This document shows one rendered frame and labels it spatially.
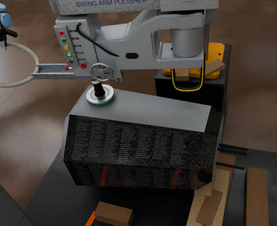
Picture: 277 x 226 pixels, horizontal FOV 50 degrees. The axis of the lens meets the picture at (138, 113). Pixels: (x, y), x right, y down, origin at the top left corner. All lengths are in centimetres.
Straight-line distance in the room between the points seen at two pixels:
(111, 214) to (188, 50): 144
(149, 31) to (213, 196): 134
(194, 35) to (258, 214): 147
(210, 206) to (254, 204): 39
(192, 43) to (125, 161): 93
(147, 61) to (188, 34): 31
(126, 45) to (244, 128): 177
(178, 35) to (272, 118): 183
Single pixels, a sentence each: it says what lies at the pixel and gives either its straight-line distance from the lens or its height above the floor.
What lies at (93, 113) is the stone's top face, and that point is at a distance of 222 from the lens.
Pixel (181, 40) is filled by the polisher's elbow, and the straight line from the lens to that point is 180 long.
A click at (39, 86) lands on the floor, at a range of 421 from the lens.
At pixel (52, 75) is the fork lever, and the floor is 115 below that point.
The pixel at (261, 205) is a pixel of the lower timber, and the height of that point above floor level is 11.
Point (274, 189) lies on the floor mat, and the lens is 282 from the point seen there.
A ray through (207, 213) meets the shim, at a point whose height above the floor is 24.
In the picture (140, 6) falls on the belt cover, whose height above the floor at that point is 164.
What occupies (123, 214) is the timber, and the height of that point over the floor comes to 13.
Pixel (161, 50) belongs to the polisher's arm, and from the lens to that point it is 195.
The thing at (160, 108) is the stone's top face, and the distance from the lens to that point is 214.
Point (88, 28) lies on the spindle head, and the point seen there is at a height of 152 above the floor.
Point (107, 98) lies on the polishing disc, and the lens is 222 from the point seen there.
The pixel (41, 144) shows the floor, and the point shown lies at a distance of 341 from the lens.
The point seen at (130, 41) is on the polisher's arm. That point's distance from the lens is 183.
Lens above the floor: 236
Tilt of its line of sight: 44 degrees down
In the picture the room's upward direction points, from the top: 11 degrees counter-clockwise
